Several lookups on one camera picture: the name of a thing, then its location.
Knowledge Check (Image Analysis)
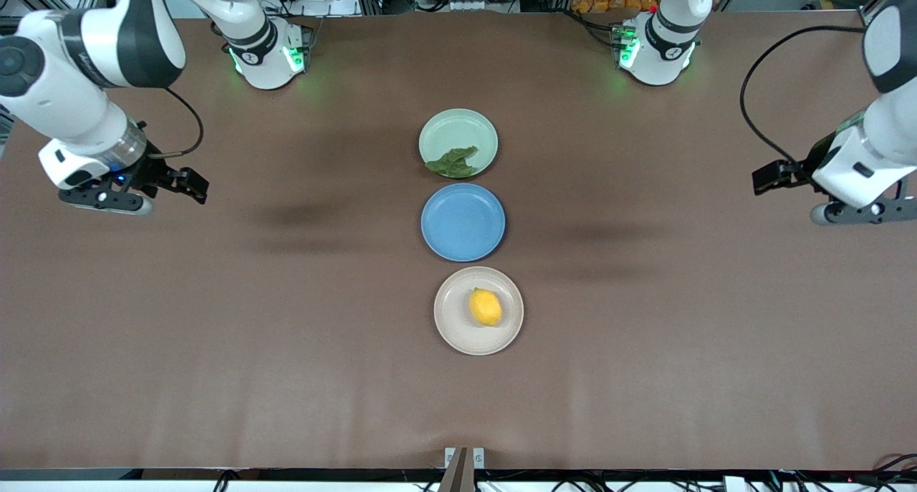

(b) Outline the green lettuce leaf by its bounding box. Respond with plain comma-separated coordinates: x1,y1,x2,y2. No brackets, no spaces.
424,145,479,179

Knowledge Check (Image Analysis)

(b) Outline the yellow lemon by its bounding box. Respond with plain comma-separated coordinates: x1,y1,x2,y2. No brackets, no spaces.
469,288,504,327

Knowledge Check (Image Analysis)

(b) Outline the pale green plate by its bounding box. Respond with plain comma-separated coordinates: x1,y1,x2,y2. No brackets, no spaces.
418,108,499,179

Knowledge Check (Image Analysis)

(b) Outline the blue plate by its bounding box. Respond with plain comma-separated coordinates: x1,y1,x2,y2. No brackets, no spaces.
421,183,506,263

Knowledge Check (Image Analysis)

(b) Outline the beige plate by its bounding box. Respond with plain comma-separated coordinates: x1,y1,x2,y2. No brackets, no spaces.
433,266,524,356

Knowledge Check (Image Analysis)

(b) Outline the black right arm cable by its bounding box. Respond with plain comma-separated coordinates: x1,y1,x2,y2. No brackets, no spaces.
149,86,205,159

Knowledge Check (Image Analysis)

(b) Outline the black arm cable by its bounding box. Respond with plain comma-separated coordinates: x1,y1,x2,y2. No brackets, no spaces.
149,86,205,159
739,25,869,170

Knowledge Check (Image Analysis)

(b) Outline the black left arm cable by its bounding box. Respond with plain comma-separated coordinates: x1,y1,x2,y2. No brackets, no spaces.
739,25,869,170

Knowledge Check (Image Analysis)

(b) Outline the small metal bracket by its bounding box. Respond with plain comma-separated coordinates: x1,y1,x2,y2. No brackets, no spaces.
444,447,486,471

